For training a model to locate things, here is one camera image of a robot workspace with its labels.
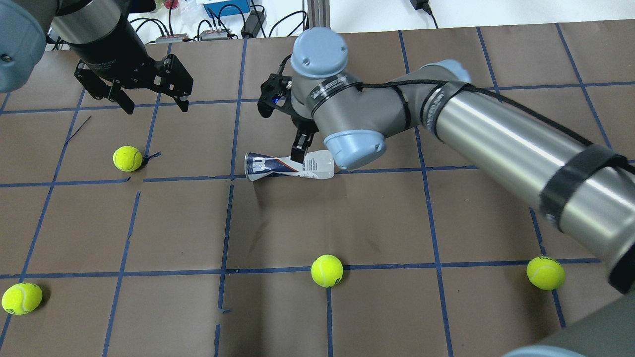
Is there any tangle of cables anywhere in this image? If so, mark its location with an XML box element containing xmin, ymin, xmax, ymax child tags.
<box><xmin>127</xmin><ymin>0</ymin><xmax>308</xmax><ymax>45</ymax></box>

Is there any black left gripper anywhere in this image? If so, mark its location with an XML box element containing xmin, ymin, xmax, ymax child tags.
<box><xmin>74</xmin><ymin>55</ymin><xmax>193</xmax><ymax>115</ymax></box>

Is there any aluminium frame post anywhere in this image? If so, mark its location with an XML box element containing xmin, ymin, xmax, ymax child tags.
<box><xmin>306</xmin><ymin>0</ymin><xmax>331</xmax><ymax>29</ymax></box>

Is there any tennis ball near left side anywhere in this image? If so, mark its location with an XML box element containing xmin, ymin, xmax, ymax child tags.
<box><xmin>113</xmin><ymin>145</ymin><xmax>143</xmax><ymax>172</ymax></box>

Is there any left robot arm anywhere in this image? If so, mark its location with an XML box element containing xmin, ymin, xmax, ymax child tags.
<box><xmin>0</xmin><ymin>0</ymin><xmax>193</xmax><ymax>115</ymax></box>

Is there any tennis ball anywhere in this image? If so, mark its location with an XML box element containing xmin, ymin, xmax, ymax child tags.
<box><xmin>525</xmin><ymin>256</ymin><xmax>566</xmax><ymax>290</ymax></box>
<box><xmin>113</xmin><ymin>145</ymin><xmax>143</xmax><ymax>172</ymax></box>
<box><xmin>1</xmin><ymin>282</ymin><xmax>43</xmax><ymax>315</ymax></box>
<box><xmin>310</xmin><ymin>254</ymin><xmax>343</xmax><ymax>289</ymax></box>

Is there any black power adapter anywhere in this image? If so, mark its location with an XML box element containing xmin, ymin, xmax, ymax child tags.
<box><xmin>241</xmin><ymin>9</ymin><xmax>267</xmax><ymax>38</ymax></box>

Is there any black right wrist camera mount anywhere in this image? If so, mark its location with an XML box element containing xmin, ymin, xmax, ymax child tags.
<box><xmin>257</xmin><ymin>74</ymin><xmax>295</xmax><ymax>118</ymax></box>

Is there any blue box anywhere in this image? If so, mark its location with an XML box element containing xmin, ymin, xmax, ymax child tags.
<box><xmin>197</xmin><ymin>0</ymin><xmax>252</xmax><ymax>18</ymax></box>

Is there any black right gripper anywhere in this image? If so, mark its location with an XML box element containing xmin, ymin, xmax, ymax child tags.
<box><xmin>288</xmin><ymin>107</ymin><xmax>319</xmax><ymax>164</ymax></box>

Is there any tennis ball centre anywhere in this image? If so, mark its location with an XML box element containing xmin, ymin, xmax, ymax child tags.
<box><xmin>310</xmin><ymin>254</ymin><xmax>343</xmax><ymax>289</ymax></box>

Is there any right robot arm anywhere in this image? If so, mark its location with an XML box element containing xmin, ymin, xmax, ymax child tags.
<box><xmin>287</xmin><ymin>27</ymin><xmax>635</xmax><ymax>357</ymax></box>

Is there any tennis ball far left side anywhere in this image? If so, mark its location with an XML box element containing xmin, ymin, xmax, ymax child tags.
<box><xmin>1</xmin><ymin>282</ymin><xmax>43</xmax><ymax>315</ymax></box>

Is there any clear tennis ball can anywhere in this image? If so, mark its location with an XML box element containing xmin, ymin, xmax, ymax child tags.
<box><xmin>244</xmin><ymin>151</ymin><xmax>335</xmax><ymax>181</ymax></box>

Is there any tennis ball far right side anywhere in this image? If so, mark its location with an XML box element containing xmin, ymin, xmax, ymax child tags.
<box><xmin>525</xmin><ymin>256</ymin><xmax>566</xmax><ymax>290</ymax></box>

